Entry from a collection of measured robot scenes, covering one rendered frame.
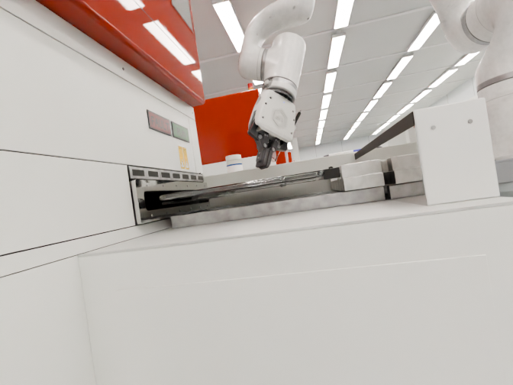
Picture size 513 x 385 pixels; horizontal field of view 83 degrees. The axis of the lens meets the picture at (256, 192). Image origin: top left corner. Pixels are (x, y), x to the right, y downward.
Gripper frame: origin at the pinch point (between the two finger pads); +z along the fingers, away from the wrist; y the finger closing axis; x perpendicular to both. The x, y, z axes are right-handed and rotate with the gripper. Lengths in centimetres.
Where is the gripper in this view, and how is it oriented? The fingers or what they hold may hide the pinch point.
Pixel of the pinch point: (263, 159)
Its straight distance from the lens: 65.4
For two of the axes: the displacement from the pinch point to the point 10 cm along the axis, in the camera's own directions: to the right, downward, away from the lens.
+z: -2.1, 9.4, -2.5
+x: -5.6, 0.9, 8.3
